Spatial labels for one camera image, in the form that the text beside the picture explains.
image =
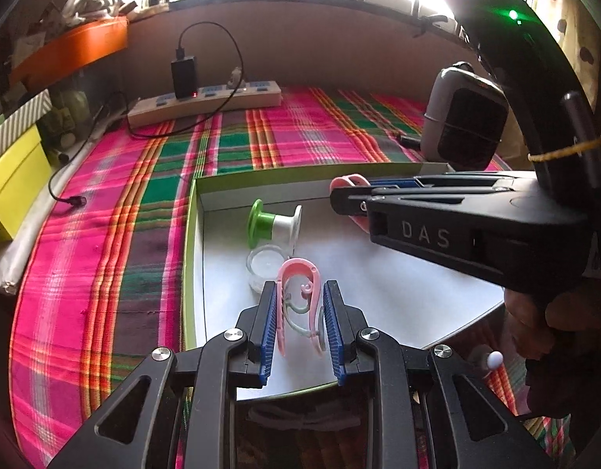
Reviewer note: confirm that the spotted cream curtain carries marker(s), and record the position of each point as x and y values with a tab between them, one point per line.
573	34

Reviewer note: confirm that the yellow rubber band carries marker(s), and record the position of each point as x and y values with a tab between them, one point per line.
564	151

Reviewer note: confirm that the white paper sheet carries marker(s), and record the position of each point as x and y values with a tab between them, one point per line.
12	268

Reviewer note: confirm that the beige power strip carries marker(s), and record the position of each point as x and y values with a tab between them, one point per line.
154	112

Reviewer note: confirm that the shallow white cardboard box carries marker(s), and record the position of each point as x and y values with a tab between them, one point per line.
403	293

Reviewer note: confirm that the small white plug adapter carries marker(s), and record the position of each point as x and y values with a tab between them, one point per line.
237	78

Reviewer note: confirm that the dark window latch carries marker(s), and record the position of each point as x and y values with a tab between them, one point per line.
427	22

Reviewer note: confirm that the green striped box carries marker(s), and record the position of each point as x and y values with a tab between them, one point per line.
22	122

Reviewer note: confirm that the small clear candle cup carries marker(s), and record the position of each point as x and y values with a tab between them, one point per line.
266	268

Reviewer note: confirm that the orange tray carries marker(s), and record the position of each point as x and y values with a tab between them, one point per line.
75	46

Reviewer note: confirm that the grey space heater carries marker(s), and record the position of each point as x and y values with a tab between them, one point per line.
471	127

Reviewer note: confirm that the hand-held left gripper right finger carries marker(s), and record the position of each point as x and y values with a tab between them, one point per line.
332	332

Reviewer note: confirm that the person's right hand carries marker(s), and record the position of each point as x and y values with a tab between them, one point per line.
564	351

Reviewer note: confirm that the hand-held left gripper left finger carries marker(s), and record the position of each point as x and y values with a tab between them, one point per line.
268	332

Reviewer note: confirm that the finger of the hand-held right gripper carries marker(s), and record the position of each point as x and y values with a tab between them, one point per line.
346	202
393	183

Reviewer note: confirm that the yellow box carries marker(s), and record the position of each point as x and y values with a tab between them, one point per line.
12	180

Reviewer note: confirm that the green and white spool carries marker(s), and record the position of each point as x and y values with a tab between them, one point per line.
266	222

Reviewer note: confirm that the black charger adapter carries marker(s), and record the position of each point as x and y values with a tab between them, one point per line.
184	78

